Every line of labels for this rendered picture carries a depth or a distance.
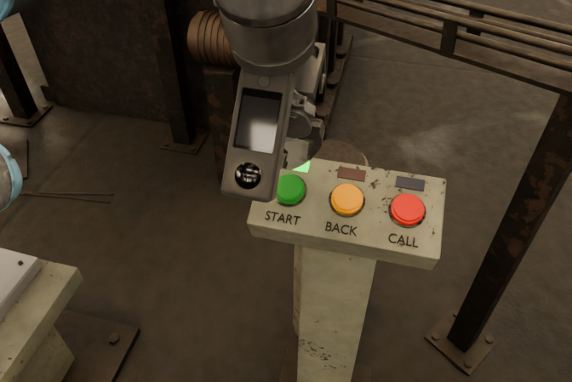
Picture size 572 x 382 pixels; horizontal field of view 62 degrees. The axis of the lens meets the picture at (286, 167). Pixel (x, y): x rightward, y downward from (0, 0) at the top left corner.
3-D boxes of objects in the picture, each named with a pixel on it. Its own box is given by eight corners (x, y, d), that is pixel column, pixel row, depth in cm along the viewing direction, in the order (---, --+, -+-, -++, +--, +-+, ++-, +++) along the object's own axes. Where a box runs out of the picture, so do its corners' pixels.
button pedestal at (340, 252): (277, 346, 109) (271, 137, 67) (382, 370, 105) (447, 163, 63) (257, 419, 98) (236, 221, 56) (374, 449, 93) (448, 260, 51)
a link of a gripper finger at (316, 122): (325, 151, 52) (324, 104, 45) (323, 162, 52) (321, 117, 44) (283, 144, 53) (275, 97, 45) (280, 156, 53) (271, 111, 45)
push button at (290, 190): (278, 177, 64) (277, 170, 62) (307, 181, 63) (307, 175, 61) (271, 203, 62) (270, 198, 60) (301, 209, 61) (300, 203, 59)
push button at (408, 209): (391, 196, 61) (393, 190, 59) (423, 201, 60) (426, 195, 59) (387, 225, 59) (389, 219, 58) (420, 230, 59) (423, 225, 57)
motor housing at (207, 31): (220, 158, 157) (201, 0, 120) (286, 168, 153) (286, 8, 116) (207, 185, 147) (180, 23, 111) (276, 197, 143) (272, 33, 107)
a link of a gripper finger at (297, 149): (321, 138, 59) (319, 93, 51) (311, 180, 56) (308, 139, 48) (296, 134, 59) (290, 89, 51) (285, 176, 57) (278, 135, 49)
